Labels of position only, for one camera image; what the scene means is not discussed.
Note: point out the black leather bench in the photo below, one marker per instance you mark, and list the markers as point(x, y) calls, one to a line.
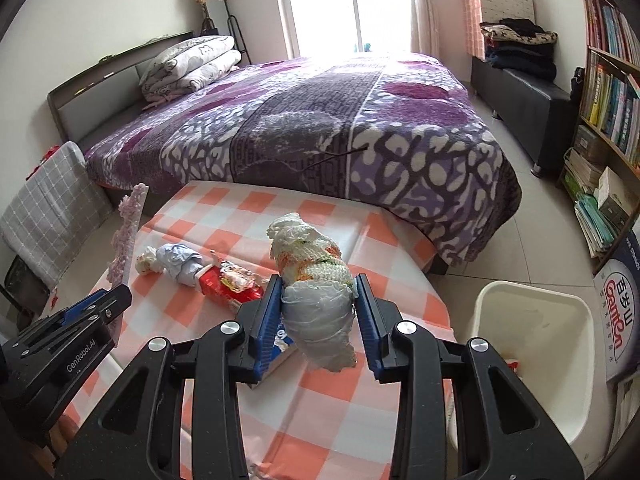
point(525, 105)

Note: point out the row of colourful books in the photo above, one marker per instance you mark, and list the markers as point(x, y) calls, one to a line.
point(612, 105)
point(612, 25)

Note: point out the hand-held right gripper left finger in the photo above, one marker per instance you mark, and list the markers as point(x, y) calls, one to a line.
point(260, 360)

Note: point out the white drawer cabinet pink cover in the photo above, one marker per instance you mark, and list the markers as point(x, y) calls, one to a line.
point(500, 2)

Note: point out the flat white box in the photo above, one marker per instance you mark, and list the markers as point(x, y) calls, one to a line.
point(582, 172)

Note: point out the white plastic bag bundle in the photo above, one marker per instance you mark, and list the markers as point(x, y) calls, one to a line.
point(312, 310)

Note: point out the stack of white papers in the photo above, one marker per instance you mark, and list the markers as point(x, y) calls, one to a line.
point(625, 410)

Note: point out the orange checked tablecloth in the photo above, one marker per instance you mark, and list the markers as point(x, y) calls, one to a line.
point(320, 410)

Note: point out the small brown box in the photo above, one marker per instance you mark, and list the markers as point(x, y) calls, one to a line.
point(590, 144)

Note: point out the blue and white carton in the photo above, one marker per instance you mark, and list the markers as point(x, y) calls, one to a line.
point(280, 355)

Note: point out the red snack packet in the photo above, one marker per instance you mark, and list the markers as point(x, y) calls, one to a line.
point(225, 285)

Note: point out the small black hanging bag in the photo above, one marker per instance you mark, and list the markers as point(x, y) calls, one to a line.
point(208, 26)

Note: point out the glass balcony door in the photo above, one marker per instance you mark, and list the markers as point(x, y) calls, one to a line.
point(325, 10)

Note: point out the folded dark clothes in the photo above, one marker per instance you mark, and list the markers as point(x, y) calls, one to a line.
point(522, 60)

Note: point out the crumpled pale plastic bag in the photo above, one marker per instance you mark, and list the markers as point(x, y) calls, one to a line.
point(175, 262)

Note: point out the blue water carton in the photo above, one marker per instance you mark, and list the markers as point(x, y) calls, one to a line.
point(617, 310)

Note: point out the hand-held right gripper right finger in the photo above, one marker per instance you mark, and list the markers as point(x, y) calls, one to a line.
point(367, 340)

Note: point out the small red wrapper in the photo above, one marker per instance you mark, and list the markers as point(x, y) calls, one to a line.
point(511, 367)

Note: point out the cream plastic bin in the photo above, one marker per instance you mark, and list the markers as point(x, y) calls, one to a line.
point(540, 325)

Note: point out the white curtain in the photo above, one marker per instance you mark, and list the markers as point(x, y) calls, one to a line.
point(425, 10)

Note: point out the leopard print blanket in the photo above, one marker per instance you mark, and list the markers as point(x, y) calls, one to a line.
point(525, 37)

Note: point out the stack of teal booklets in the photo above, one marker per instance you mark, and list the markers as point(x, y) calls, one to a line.
point(595, 227)

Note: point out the black metal coat rack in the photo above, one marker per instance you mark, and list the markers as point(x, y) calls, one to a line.
point(240, 40)

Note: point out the wooden bookshelf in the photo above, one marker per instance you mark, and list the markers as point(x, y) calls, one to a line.
point(612, 57)

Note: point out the white tissue box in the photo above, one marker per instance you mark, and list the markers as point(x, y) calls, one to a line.
point(615, 197)

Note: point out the black garment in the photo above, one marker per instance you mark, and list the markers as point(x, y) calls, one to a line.
point(517, 26)

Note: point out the grey checked cloth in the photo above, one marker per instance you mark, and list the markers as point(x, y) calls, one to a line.
point(55, 200)

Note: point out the red cloth item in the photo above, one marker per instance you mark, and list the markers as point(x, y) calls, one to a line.
point(47, 152)

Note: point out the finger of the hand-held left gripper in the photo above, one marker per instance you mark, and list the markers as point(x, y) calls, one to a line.
point(107, 307)

